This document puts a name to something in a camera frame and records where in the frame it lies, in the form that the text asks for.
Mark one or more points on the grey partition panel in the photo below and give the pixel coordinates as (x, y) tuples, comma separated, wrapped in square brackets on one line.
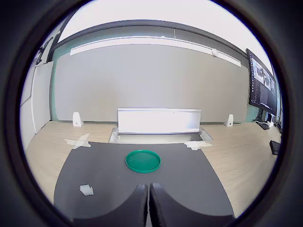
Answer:
[(146, 82)]

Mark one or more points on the dark grey mat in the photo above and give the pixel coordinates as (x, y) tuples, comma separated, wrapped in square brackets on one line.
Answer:
[(106, 170)]

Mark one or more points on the small black desk device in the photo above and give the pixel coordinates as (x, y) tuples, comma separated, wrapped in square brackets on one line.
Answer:
[(275, 147)]

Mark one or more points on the black computer monitor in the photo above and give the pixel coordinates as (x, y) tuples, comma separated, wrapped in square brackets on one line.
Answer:
[(260, 89)]

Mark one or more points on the round green lid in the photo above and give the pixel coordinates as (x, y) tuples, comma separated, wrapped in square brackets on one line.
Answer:
[(142, 163)]

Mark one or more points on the small white plastic terminal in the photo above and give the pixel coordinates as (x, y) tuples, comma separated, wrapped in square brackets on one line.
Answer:
[(86, 190)]

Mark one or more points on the small white bracket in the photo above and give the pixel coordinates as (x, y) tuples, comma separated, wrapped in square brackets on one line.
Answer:
[(229, 121), (77, 120)]

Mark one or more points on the white partition top rail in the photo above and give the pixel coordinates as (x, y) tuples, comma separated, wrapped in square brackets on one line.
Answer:
[(142, 40)]

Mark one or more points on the white tape piece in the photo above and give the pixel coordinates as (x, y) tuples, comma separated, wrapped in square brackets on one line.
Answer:
[(78, 142), (196, 145)]

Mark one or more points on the white partition panel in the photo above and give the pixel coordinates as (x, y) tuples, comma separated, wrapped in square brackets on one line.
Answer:
[(41, 94)]

